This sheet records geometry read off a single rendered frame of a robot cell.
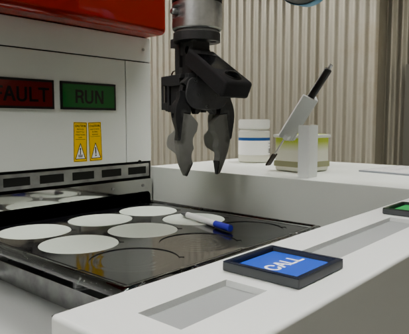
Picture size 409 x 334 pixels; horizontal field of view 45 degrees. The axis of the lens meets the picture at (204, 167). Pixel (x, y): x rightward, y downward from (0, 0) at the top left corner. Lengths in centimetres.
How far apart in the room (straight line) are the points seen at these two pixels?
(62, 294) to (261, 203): 36
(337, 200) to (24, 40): 55
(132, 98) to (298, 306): 76
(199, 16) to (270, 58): 235
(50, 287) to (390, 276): 46
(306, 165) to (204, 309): 56
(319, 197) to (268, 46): 237
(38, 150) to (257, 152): 47
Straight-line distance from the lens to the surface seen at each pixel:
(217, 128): 75
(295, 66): 301
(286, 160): 90
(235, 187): 86
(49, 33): 89
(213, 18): 75
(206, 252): 60
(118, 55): 97
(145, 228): 73
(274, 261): 33
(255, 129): 108
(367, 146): 268
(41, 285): 71
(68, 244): 66
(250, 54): 314
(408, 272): 39
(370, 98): 267
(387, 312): 37
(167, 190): 98
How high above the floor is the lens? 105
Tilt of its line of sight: 5 degrees down
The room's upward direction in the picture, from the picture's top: straight up
